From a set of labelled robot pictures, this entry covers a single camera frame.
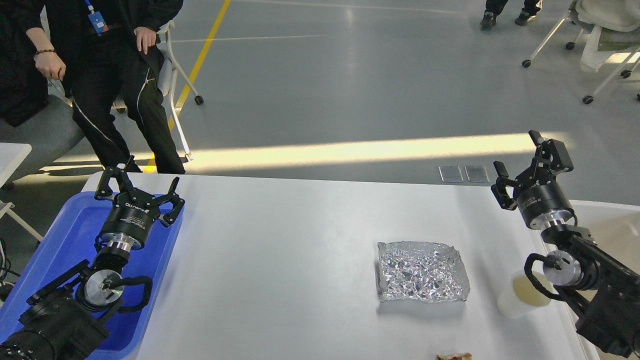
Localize left metal floor plate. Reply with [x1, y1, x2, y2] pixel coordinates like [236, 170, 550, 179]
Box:
[438, 165, 465, 183]

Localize white side table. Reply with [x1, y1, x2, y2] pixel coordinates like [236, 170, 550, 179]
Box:
[0, 142, 44, 245]

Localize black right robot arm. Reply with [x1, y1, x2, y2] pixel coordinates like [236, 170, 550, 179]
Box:
[491, 130, 640, 358]

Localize right metal floor plate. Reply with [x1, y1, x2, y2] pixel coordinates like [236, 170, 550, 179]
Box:
[464, 165, 489, 183]

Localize brown crumpled paper scrap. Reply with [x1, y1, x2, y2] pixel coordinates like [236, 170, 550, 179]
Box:
[435, 352, 473, 360]

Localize white rolling chair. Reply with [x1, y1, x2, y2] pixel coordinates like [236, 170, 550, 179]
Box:
[47, 20, 205, 162]

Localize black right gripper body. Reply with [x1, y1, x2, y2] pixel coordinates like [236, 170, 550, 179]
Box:
[515, 181, 575, 231]

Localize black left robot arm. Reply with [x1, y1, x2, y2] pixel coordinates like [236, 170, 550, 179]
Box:
[1, 167, 185, 360]

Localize white paper cup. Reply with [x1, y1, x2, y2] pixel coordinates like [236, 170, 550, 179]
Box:
[496, 270, 551, 319]

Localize walking person legs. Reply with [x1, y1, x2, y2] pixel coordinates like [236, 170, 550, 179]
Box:
[479, 0, 543, 29]

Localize white plastic bin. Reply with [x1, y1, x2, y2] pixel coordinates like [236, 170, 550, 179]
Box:
[553, 200, 640, 360]

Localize blue plastic tray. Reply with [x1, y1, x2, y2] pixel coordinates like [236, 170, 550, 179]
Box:
[0, 192, 183, 360]

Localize seated person in black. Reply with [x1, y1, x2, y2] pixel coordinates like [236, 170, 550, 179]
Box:
[1, 0, 185, 174]

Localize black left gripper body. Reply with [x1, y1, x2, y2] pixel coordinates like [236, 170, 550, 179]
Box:
[100, 189, 160, 250]

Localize metal floor plate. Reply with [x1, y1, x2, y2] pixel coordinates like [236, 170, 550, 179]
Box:
[438, 165, 465, 183]
[464, 165, 489, 183]

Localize crumpled aluminium foil sheet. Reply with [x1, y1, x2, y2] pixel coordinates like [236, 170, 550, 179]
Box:
[377, 241, 471, 304]

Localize blue id badge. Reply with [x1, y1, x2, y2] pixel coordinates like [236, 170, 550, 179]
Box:
[84, 0, 109, 36]

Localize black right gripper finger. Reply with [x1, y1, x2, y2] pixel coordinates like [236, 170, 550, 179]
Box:
[525, 130, 575, 185]
[491, 161, 523, 211]

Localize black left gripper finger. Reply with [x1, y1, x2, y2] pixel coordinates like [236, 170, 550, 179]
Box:
[150, 177, 185, 228]
[94, 166, 136, 202]

